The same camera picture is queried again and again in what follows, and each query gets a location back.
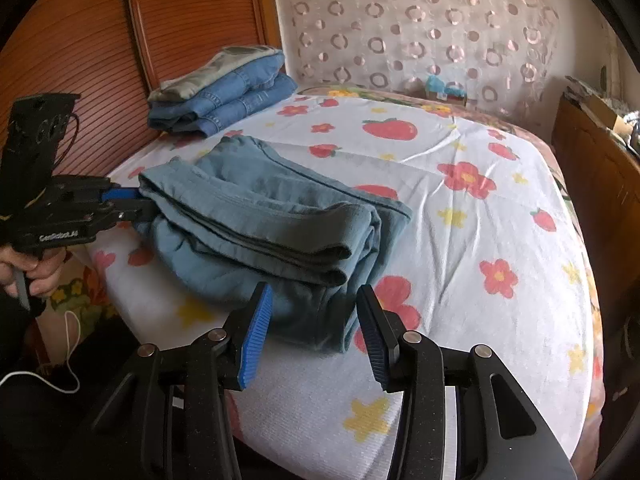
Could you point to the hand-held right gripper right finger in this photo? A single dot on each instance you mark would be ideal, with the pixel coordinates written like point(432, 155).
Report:
point(372, 345)

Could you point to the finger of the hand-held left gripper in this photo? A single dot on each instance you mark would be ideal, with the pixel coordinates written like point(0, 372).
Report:
point(120, 193)
point(135, 208)

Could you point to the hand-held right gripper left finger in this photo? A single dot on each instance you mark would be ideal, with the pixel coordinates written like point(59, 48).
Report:
point(255, 330)

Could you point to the teal pants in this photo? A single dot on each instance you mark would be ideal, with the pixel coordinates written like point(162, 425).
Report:
point(250, 220)

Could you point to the folded grey pants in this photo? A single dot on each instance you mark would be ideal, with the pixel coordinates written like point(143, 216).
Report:
point(210, 75)

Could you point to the person's left hand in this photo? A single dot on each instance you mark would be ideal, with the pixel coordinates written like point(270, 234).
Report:
point(45, 275)

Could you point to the white strawberry print towel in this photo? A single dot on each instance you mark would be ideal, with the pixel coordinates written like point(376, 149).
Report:
point(475, 260)

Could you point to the folded blue denim jeans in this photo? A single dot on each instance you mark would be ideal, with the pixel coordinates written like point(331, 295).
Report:
point(245, 77)
point(240, 110)

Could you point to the wooden slatted wardrobe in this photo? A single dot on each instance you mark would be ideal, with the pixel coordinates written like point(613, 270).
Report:
point(190, 20)

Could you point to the small cardboard box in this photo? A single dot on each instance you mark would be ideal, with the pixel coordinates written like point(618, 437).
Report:
point(452, 99)

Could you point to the light blue bag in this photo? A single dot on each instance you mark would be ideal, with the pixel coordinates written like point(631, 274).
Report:
point(440, 85)

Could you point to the wooden cabinet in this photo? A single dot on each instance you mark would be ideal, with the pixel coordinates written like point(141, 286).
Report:
point(590, 160)

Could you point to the circle patterned sheer curtain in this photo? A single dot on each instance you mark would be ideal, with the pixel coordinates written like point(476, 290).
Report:
point(400, 25)

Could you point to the pile of papers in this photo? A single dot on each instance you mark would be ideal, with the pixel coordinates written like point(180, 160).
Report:
point(580, 85)

